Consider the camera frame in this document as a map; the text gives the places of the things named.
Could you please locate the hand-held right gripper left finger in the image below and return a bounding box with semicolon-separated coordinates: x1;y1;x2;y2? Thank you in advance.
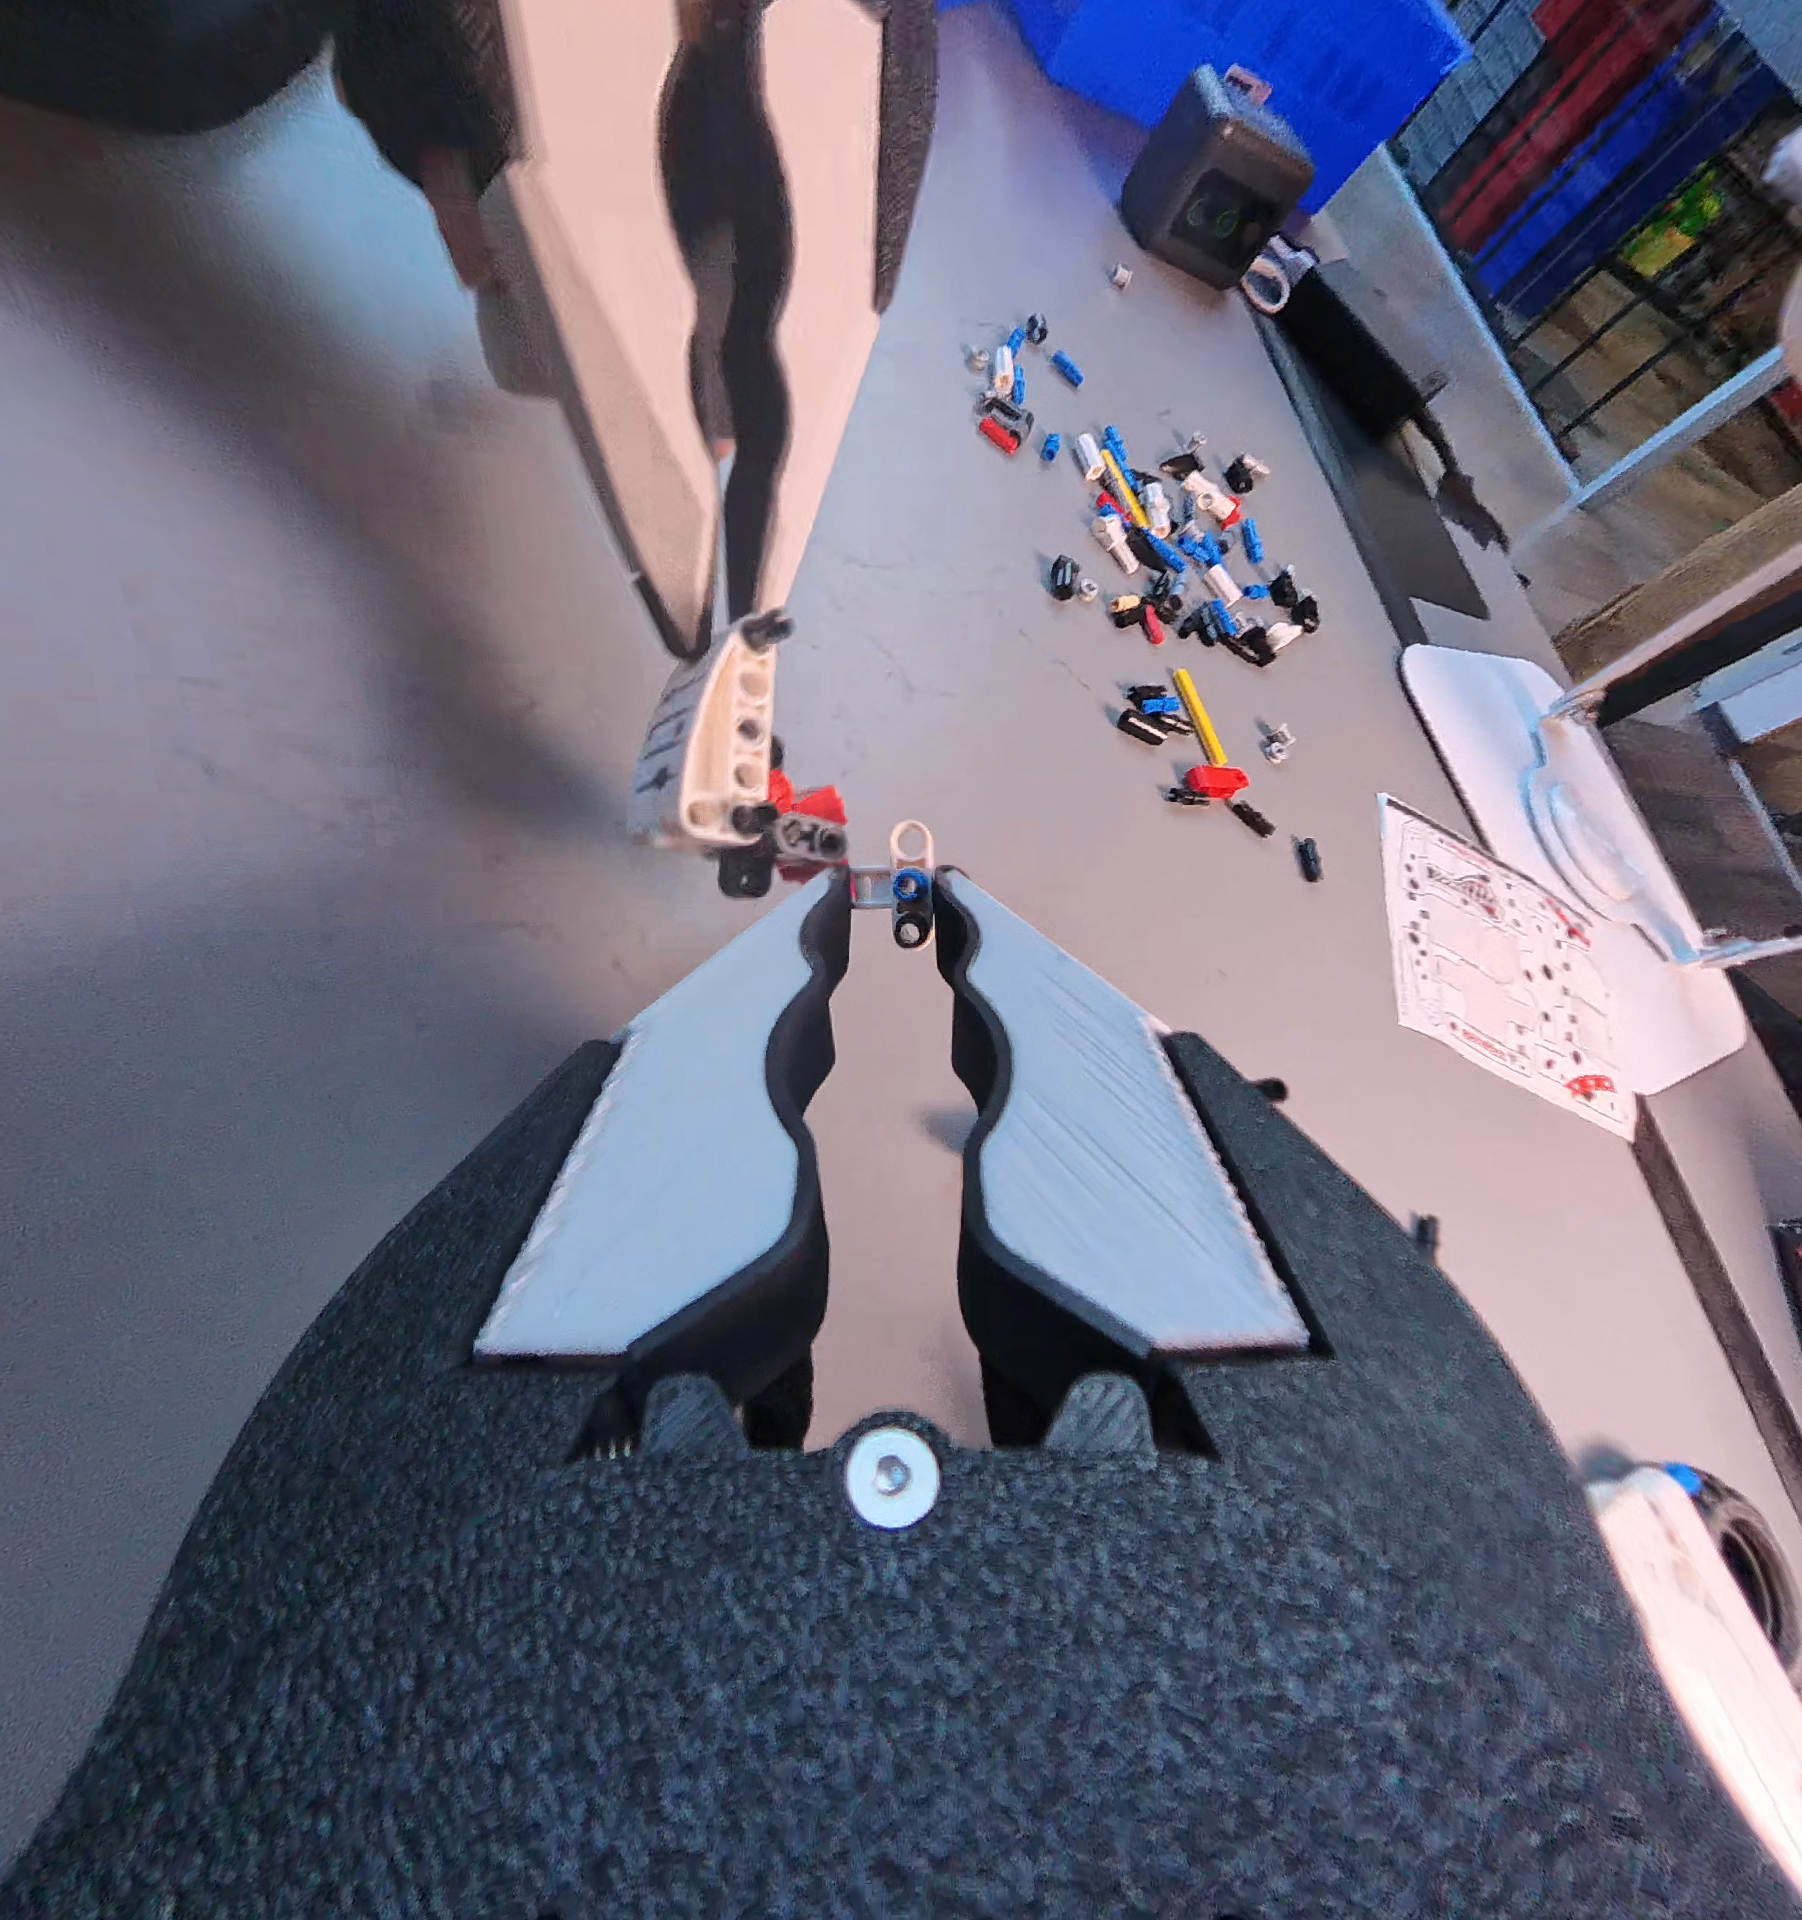
470;874;858;1436

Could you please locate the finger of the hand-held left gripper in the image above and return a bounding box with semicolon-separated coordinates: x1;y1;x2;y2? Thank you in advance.
727;0;893;624
477;0;736;652

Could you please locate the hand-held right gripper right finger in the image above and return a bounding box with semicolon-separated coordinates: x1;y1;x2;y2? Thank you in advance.
936;874;1319;1436

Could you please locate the small white blue brick piece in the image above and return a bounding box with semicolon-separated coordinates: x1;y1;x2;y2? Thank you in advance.
857;820;948;947

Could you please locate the red white black brick subassembly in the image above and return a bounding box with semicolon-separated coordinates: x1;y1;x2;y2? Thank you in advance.
638;611;858;896

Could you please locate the person's left forearm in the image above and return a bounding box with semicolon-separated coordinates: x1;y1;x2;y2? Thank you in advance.
0;0;347;138

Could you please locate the grey desk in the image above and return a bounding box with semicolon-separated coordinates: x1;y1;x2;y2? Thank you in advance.
0;0;1802;1801

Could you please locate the black box device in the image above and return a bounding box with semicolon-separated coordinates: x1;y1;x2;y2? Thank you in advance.
1118;67;1319;292

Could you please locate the sticker sheet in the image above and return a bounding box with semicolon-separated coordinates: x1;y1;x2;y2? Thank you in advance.
1376;789;1639;1137

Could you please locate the blue plastic bin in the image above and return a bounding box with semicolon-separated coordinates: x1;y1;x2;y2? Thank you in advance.
991;0;1473;138

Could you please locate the pile of small toy bricks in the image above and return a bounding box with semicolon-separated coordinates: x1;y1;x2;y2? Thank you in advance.
962;310;1339;888

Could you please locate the black power adapter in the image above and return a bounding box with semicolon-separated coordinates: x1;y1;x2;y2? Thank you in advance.
1261;256;1518;557

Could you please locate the white booklet stand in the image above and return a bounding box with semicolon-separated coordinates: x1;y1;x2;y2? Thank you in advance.
1403;641;1802;1098

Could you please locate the partly built toy brick vehicle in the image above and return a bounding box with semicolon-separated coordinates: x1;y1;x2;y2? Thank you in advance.
1586;1463;1802;1920

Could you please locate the wire shelf rack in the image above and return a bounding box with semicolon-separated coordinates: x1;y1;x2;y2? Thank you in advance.
1382;0;1802;496

